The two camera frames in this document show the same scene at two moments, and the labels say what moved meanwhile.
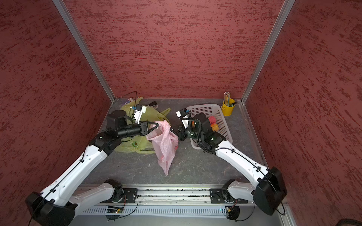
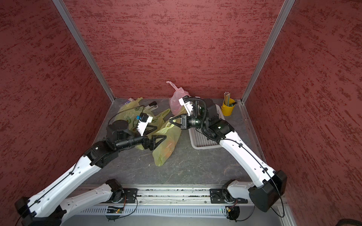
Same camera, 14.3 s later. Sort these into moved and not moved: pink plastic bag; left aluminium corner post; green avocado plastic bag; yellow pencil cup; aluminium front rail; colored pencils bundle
Moved: pink plastic bag
Not moved: colored pencils bundle; left aluminium corner post; aluminium front rail; yellow pencil cup; green avocado plastic bag
